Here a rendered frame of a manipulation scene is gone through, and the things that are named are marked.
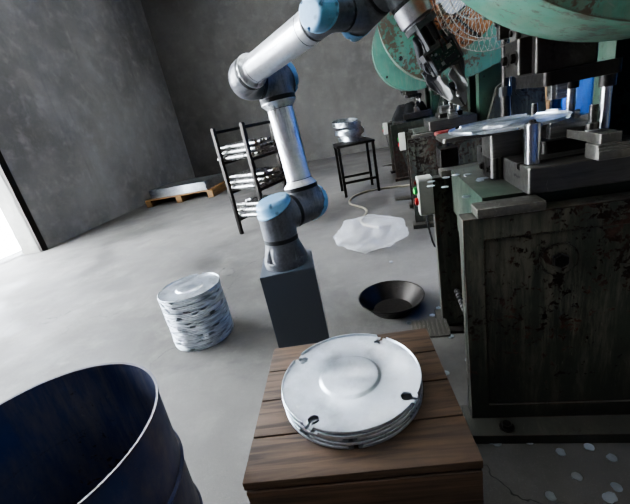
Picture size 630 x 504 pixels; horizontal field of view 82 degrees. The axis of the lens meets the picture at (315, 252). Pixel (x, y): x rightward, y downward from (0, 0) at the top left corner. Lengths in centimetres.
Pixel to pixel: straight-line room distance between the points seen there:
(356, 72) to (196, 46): 319
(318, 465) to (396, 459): 13
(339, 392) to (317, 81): 727
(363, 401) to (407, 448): 11
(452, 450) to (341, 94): 731
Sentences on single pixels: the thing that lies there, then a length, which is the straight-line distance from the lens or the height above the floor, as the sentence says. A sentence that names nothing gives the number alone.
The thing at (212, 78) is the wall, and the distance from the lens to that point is 836.
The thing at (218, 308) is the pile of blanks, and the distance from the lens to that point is 177.
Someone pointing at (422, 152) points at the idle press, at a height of 52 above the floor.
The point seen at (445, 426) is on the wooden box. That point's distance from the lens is 75.
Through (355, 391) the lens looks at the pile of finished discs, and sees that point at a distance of 76.
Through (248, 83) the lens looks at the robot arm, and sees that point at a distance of 113.
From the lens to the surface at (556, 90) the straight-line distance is 116.
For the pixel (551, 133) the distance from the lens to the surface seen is 111.
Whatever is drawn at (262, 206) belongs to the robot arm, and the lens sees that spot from 117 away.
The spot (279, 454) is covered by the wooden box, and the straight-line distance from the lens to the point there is 76.
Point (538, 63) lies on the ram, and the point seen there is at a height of 91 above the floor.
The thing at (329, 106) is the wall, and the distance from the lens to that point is 774.
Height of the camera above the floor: 91
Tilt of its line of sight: 21 degrees down
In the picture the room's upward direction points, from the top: 12 degrees counter-clockwise
